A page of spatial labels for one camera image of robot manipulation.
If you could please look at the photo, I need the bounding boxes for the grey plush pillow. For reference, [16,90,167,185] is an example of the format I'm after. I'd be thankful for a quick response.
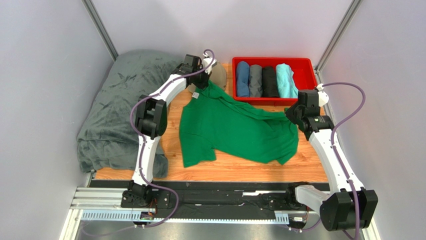
[77,49,184,173]

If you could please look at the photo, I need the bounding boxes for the black rolled t-shirt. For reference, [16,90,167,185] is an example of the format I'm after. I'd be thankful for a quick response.
[262,66,280,98]

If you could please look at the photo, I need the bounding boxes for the grey rolled t-shirt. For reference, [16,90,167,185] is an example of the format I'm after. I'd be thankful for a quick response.
[248,64,263,98]

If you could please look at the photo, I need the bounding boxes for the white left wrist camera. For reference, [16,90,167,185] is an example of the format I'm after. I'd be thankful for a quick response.
[201,53,217,74]

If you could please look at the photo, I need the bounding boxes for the red plastic bin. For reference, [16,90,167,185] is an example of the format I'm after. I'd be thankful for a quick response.
[228,56,317,107]

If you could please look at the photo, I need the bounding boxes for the aluminium frame rail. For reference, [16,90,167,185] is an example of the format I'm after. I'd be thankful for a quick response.
[59,186,380,240]

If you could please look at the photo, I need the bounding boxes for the tan baseball cap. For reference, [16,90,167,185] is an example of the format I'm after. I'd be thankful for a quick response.
[185,62,227,93]

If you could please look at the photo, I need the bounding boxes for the turquoise rolled t-shirt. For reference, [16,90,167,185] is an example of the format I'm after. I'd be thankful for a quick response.
[275,63,299,99]

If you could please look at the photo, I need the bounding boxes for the blue rolled t-shirt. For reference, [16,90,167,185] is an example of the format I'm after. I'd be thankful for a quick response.
[235,61,250,98]

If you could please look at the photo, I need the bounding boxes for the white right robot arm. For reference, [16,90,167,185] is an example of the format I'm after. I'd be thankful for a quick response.
[285,90,379,231]

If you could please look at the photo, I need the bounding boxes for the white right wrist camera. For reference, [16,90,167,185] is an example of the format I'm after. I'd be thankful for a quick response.
[315,83,330,107]

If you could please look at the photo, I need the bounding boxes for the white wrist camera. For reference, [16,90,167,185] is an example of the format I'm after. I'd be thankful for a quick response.
[315,83,330,107]
[201,53,217,74]

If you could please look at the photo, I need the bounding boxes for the green t-shirt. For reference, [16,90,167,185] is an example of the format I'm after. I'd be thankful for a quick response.
[179,83,299,168]

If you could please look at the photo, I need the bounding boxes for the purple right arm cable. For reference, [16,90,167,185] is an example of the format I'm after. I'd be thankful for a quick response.
[316,81,367,240]

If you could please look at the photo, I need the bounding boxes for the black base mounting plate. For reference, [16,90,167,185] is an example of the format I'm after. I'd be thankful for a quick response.
[131,181,312,221]

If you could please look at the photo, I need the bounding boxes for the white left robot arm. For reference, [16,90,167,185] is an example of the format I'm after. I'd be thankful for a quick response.
[121,49,217,208]

